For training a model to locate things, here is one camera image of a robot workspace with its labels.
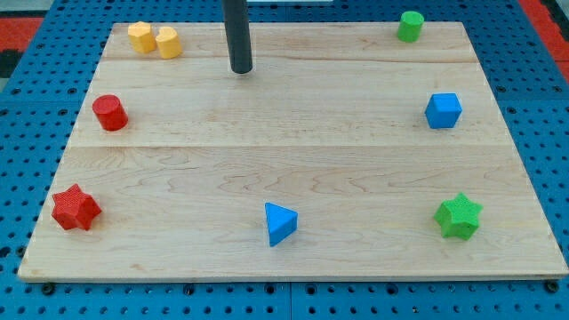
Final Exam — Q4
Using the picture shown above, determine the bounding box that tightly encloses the yellow hexagon block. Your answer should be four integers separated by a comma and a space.
127, 21, 156, 53

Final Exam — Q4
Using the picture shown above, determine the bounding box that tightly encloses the blue cube block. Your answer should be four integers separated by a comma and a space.
424, 92, 462, 129

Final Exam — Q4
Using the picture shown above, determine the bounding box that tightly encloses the green cylinder block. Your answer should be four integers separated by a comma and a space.
397, 11, 425, 43

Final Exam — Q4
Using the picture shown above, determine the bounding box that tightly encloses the light wooden board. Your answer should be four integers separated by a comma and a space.
19, 22, 568, 284

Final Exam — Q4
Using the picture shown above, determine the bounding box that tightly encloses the red cylinder block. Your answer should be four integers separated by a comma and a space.
92, 94, 128, 132

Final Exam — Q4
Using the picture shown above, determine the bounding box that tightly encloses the yellow heart block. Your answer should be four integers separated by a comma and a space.
156, 27, 183, 60

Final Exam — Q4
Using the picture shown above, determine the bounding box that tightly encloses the red star block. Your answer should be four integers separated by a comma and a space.
52, 184, 102, 230

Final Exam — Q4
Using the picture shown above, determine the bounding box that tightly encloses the green star block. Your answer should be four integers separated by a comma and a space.
434, 193, 484, 241

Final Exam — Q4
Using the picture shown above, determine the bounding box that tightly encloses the blue triangle block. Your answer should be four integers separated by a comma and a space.
265, 203, 298, 247

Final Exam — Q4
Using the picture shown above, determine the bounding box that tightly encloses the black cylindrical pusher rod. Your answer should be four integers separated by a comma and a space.
221, 0, 252, 74

